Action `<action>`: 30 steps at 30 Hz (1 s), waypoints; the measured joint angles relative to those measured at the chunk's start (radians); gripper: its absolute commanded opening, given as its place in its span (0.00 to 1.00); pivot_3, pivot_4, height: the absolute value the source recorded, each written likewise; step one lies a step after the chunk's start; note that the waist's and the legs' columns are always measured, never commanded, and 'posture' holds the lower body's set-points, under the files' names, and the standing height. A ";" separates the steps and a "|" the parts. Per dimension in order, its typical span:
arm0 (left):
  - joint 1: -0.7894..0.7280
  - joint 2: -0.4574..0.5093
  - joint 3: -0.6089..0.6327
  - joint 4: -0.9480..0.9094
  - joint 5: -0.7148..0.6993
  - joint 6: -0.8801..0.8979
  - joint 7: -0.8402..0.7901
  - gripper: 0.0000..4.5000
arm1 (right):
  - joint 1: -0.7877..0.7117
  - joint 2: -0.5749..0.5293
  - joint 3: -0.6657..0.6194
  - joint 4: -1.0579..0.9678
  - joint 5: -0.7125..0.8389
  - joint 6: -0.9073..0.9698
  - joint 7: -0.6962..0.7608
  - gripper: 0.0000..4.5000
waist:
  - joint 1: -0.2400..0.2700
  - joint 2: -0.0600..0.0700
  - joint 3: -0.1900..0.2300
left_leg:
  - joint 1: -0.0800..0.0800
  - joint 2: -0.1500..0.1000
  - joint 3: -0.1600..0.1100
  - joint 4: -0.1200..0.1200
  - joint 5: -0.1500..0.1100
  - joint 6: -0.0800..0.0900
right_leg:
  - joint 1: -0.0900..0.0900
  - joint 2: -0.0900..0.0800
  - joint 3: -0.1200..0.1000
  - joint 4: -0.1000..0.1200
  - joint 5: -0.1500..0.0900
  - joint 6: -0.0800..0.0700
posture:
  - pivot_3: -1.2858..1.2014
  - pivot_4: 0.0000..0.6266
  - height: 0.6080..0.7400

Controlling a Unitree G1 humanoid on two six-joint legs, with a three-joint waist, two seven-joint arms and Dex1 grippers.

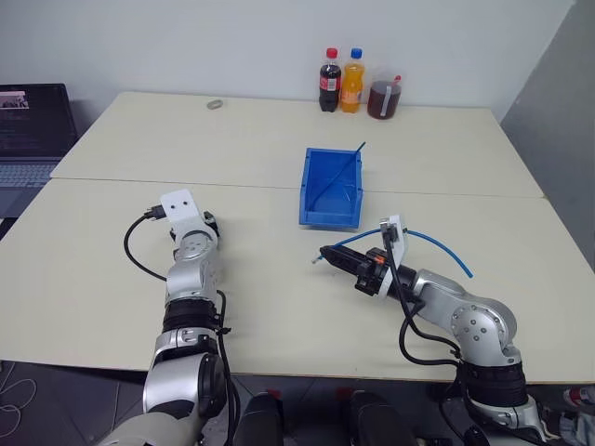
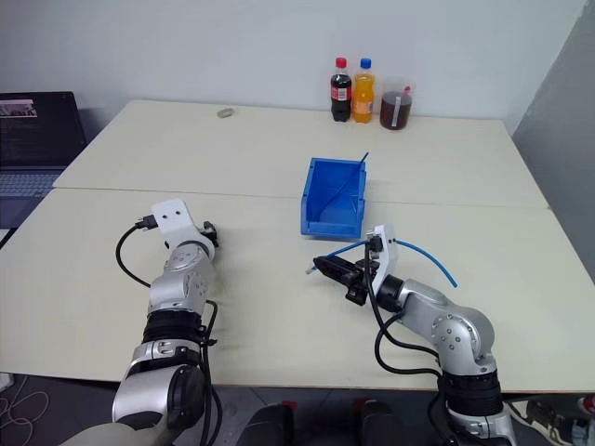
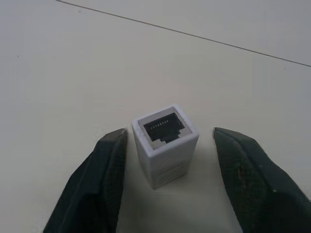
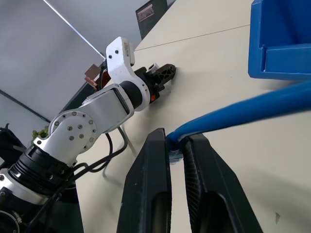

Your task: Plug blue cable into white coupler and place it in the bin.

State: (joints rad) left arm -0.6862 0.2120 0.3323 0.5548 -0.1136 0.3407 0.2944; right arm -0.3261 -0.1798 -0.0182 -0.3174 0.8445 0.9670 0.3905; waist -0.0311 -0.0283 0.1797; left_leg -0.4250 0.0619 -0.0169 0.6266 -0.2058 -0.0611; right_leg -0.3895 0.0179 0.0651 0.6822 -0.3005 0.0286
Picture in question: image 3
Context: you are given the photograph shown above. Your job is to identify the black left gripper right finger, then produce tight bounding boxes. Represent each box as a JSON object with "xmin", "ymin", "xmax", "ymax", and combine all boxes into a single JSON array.
[{"xmin": 212, "ymin": 127, "xmax": 311, "ymax": 233}]

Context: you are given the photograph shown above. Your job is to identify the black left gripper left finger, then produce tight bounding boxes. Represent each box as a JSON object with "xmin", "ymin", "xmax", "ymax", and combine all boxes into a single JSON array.
[{"xmin": 42, "ymin": 128, "xmax": 127, "ymax": 233}]

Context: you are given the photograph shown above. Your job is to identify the white ethernet coupler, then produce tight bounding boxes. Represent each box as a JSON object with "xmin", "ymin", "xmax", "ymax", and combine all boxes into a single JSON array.
[{"xmin": 132, "ymin": 103, "xmax": 201, "ymax": 190}]

